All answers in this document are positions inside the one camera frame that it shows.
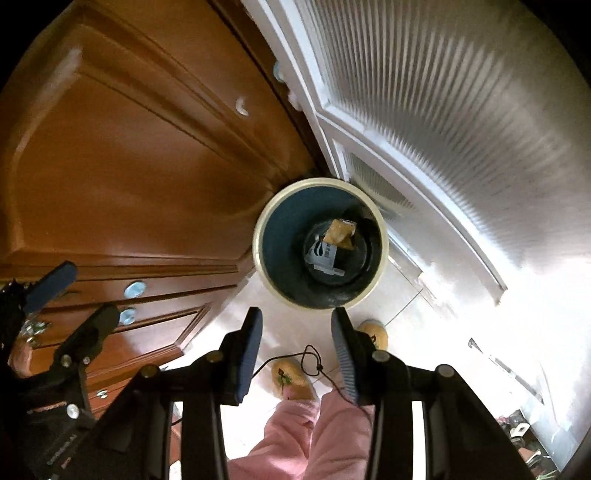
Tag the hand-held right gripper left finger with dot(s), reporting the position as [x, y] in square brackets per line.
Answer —
[249, 355]

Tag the brown wooden cabinet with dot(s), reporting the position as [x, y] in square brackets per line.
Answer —
[138, 161]

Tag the cream trash bin dark liner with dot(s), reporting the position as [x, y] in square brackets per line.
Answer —
[281, 249]

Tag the white labelled wrapper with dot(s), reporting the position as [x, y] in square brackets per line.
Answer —
[323, 254]

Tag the yellow snack packet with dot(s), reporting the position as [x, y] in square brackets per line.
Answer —
[338, 233]

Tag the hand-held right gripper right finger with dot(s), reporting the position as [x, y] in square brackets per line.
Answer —
[346, 355]

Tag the pink pants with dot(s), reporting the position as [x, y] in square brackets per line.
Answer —
[286, 438]

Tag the yellow slipper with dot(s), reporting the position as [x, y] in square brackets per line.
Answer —
[295, 376]
[376, 336]

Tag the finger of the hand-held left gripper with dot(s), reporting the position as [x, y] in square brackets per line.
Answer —
[90, 332]
[48, 286]

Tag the white ribbed glass door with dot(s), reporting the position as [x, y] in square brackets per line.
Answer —
[438, 115]

